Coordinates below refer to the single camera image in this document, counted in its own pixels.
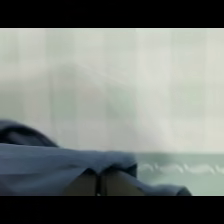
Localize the blue garment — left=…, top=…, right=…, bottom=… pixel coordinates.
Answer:
left=0, top=119, right=193, bottom=197

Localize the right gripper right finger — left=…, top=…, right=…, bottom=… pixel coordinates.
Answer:
left=99, top=167, right=146, bottom=197

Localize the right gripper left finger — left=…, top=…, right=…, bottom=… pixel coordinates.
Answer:
left=63, top=169, right=100, bottom=197

